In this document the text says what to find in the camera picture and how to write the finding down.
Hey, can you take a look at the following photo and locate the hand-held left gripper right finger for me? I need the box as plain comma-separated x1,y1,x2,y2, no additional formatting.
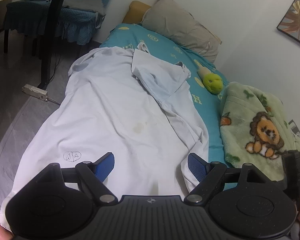
184,153,266,207

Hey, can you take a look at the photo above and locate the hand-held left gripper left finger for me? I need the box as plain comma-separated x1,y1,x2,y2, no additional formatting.
36,152,118,206

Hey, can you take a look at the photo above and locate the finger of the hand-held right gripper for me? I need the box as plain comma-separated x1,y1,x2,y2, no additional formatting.
282,150,300,202

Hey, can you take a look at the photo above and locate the white shirt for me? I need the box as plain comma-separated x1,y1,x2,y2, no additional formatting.
0,42,210,230

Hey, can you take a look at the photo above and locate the green lion print blanket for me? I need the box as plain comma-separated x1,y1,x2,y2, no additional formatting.
219,82,300,188

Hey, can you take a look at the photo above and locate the green plush toy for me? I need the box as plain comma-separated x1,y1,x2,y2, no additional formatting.
196,60,224,95

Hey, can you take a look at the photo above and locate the beige power strip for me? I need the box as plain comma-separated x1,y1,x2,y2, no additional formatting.
22,84,49,102

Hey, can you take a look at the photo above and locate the bed with teal smiley sheet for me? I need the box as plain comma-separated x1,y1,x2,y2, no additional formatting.
99,23,300,198

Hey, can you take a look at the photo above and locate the white table with black legs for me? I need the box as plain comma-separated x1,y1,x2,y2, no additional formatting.
0,0,74,89

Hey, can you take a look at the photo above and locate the grey pillow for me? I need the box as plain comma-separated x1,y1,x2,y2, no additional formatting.
141,0,222,63

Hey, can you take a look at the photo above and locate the framed leaf picture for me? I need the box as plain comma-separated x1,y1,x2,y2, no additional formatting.
276,0,300,47

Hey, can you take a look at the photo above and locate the yellow headboard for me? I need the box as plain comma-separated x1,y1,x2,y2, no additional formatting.
122,0,152,25

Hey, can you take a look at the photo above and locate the grey cloth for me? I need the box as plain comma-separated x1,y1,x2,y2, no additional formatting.
65,0,107,13

